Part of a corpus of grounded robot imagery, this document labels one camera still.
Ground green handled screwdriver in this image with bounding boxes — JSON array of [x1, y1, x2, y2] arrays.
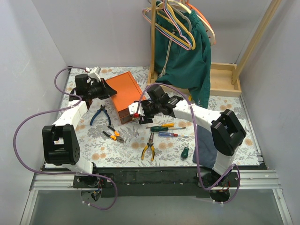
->
[[146, 126, 186, 132]]

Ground blue handled pliers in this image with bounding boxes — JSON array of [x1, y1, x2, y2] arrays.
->
[[90, 104, 112, 126]]

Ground orange drawer box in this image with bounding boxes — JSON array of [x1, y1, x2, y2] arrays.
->
[[106, 71, 142, 124]]

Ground yellow black needle-nose pliers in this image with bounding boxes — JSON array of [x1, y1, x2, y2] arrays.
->
[[141, 132, 155, 162]]

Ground orange black handled pliers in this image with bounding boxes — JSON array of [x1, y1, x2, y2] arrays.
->
[[102, 125, 125, 143]]

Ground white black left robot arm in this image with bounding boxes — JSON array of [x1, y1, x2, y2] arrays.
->
[[42, 74, 117, 188]]

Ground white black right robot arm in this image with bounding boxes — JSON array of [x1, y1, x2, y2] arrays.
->
[[128, 84, 246, 186]]

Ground floral patterned table mat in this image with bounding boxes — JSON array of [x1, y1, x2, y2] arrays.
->
[[44, 66, 264, 168]]

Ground stubby green screwdriver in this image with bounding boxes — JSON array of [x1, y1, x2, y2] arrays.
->
[[181, 144, 189, 159]]

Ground green shorts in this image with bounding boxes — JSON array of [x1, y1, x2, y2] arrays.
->
[[154, 11, 211, 108]]

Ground blue grey folded cloth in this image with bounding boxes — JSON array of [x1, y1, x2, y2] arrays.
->
[[193, 125, 218, 169]]

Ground yellow clothes hanger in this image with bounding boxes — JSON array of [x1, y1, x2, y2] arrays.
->
[[156, 0, 196, 51]]

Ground pink clothes hanger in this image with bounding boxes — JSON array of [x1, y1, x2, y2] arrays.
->
[[142, 0, 196, 51]]

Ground wooden clothes rack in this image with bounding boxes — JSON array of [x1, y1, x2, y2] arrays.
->
[[146, 0, 281, 97]]

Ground cream clothes hanger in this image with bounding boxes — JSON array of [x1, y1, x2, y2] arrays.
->
[[169, 0, 216, 46]]

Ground orange clothes hanger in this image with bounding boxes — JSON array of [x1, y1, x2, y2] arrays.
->
[[185, 0, 211, 27]]

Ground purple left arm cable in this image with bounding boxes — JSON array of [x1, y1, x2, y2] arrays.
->
[[13, 67, 118, 210]]

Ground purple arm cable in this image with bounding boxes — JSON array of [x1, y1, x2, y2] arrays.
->
[[13, 67, 118, 210], [138, 83, 241, 204]]

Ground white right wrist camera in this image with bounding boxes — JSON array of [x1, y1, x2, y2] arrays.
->
[[128, 102, 141, 120]]

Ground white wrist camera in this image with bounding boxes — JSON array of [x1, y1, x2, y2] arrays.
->
[[128, 102, 141, 120], [88, 67, 101, 81]]

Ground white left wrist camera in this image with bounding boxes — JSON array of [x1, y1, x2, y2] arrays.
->
[[88, 67, 101, 81]]

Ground orange handled screwdriver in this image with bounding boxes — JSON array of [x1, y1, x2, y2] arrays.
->
[[161, 123, 175, 127]]

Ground blue red handled screwdriver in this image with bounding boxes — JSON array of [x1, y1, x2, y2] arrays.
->
[[158, 132, 189, 138]]

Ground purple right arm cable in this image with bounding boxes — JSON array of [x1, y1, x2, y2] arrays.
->
[[138, 83, 241, 204]]

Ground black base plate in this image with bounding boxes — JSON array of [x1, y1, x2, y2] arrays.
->
[[42, 164, 269, 199]]

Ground aluminium frame rail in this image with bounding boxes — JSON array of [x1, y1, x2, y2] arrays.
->
[[21, 170, 293, 225]]

